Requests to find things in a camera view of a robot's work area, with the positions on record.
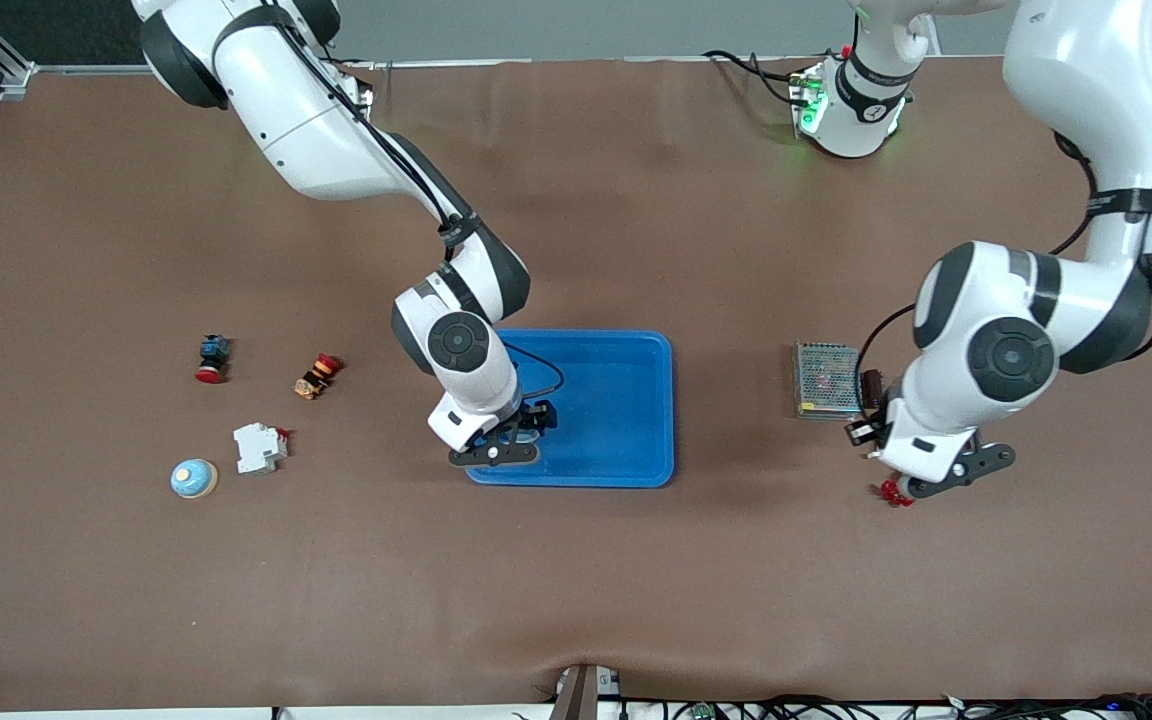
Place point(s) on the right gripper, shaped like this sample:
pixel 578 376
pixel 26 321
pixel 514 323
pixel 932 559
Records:
pixel 537 416

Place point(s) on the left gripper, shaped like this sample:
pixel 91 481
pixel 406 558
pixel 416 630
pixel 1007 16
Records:
pixel 868 430

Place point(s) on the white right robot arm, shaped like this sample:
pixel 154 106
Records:
pixel 316 130

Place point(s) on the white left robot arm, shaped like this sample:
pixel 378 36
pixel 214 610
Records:
pixel 1086 90

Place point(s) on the metal mesh power supply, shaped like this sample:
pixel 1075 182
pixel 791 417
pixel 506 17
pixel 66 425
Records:
pixel 829 380

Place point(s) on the brass valve red handwheel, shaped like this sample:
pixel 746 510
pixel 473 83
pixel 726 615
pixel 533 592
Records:
pixel 894 493

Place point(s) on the blue plastic tray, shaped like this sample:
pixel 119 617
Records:
pixel 616 400

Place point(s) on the brown table cover mat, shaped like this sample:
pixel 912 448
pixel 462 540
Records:
pixel 576 580

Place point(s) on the white circuit breaker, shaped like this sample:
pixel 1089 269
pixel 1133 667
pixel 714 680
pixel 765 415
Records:
pixel 258 448

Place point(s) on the red emergency stop button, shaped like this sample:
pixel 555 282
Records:
pixel 213 358

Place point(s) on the orange red selector switch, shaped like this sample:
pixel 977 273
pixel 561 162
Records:
pixel 316 376

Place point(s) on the aluminium table edge rail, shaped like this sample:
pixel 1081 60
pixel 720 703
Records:
pixel 86 69

